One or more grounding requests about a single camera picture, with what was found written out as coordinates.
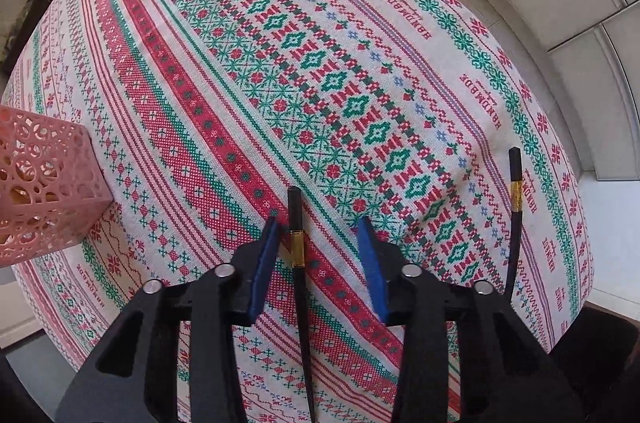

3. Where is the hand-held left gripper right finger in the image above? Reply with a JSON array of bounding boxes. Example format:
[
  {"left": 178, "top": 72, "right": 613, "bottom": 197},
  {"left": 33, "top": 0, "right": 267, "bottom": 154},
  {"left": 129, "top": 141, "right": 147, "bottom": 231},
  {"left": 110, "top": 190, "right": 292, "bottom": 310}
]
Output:
[{"left": 356, "top": 216, "right": 586, "bottom": 423}]

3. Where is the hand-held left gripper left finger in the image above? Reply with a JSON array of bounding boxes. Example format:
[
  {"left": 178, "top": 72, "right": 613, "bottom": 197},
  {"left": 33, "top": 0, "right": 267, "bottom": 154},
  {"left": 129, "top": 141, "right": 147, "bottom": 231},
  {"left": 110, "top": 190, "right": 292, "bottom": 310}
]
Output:
[{"left": 55, "top": 216, "right": 281, "bottom": 423}]

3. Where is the black chopstick with gold band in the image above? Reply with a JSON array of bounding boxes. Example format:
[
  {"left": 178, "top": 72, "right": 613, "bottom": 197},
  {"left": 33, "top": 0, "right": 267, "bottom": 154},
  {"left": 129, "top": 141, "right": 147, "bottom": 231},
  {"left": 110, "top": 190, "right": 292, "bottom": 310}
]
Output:
[
  {"left": 503, "top": 146, "right": 524, "bottom": 300},
  {"left": 287, "top": 186, "right": 317, "bottom": 423}
]

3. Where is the pink perforated utensil holder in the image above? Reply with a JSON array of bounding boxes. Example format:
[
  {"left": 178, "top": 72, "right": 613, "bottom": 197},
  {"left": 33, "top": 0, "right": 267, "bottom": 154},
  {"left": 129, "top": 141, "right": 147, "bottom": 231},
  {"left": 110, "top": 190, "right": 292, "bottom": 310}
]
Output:
[{"left": 0, "top": 105, "right": 114, "bottom": 268}]

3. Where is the patterned red green tablecloth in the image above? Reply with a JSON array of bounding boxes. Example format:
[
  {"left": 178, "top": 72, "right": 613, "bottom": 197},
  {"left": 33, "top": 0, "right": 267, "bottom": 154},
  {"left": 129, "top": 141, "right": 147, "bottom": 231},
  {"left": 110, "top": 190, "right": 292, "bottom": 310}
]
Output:
[{"left": 0, "top": 0, "right": 596, "bottom": 423}]

